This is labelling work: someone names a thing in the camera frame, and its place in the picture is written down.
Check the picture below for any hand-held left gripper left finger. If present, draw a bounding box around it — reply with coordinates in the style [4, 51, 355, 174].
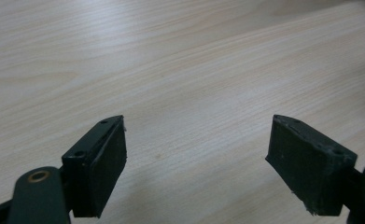
[61, 115, 128, 218]

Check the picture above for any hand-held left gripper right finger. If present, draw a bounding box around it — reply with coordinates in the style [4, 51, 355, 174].
[264, 114, 358, 217]

